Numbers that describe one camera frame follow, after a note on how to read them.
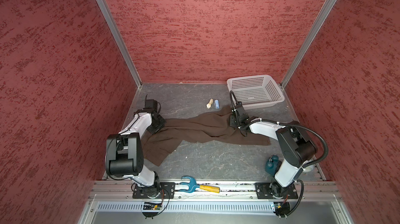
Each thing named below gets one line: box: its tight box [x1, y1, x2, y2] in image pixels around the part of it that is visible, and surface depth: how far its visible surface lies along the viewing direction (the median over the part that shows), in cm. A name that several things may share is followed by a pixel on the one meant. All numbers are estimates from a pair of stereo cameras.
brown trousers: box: [142, 105, 271, 167], surface depth 90 cm
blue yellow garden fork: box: [179, 175, 221, 194], surface depth 76 cm
